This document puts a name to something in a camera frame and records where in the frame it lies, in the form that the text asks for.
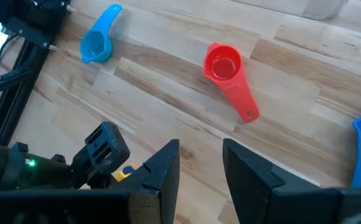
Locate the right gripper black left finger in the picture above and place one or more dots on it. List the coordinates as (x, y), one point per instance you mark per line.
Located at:
(165, 174)

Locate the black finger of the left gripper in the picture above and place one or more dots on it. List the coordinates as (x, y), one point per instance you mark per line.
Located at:
(105, 149)

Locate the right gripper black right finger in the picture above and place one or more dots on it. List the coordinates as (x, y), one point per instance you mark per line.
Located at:
(249, 186)

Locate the yellow measuring cup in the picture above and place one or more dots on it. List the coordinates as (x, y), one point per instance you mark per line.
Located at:
(119, 176)

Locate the orange measuring cup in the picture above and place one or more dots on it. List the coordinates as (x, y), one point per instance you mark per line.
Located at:
(133, 164)

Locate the pink-red measuring cup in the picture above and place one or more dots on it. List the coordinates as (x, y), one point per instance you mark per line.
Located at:
(239, 96)

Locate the teal measuring cup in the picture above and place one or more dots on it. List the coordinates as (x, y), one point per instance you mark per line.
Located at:
(95, 46)

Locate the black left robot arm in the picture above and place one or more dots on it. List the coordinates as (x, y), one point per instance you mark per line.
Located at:
(28, 12)

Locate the clear plastic basket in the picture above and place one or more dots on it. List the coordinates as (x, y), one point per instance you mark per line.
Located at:
(320, 11)

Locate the black aluminium table frame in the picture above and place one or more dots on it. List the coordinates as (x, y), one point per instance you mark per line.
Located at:
(15, 93)

